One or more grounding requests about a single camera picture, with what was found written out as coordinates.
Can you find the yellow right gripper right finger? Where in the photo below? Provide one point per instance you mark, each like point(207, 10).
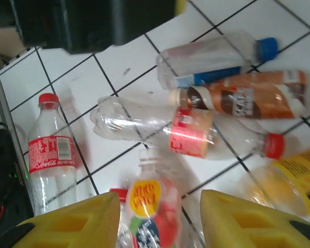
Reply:
point(248, 227)

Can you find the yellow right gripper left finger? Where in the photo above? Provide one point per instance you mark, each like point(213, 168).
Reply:
point(75, 227)

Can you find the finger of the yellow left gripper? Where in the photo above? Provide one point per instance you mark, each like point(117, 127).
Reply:
point(181, 5)

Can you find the clear bottle blue label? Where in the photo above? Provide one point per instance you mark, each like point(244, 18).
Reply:
point(204, 56)

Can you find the red cap clear bottle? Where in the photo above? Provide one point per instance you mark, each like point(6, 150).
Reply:
point(120, 193)

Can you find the yellow label plastic bottle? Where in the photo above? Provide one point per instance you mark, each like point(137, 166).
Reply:
point(294, 175)

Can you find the red label Coca-Cola bottle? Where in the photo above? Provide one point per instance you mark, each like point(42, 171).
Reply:
point(51, 149)

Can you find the orange label Coke bottle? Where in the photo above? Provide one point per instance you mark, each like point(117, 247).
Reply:
point(191, 134)

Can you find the capless bottle colourful label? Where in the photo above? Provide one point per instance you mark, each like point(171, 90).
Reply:
point(149, 196)

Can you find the black electronics box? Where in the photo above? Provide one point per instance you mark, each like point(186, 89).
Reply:
point(2, 160)

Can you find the brown orange label bottle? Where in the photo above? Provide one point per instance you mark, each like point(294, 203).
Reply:
point(248, 98)

